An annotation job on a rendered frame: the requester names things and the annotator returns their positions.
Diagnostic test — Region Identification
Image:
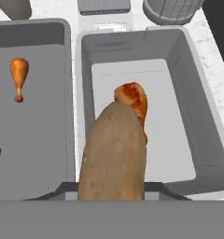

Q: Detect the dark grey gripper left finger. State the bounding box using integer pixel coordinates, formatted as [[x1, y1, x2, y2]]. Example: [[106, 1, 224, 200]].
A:
[[23, 182, 80, 202]]

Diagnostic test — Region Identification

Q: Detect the grey-brown rounded object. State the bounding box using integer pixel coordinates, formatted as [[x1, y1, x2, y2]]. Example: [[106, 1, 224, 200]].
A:
[[0, 0, 33, 21]]

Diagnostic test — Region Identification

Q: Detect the grey wire basket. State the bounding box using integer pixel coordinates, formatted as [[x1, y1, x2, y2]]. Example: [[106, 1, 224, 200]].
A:
[[142, 0, 206, 26]]

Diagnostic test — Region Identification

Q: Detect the grey tupperware container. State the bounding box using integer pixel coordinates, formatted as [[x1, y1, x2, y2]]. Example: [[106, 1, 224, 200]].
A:
[[74, 25, 224, 197], [0, 18, 77, 201]]

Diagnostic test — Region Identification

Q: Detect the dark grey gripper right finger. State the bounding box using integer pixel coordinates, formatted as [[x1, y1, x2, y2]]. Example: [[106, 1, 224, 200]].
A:
[[143, 182, 192, 202]]

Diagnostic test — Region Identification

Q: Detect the orange chicken drumstick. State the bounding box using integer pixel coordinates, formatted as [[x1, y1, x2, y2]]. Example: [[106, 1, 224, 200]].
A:
[[9, 57, 30, 104], [113, 81, 148, 145]]

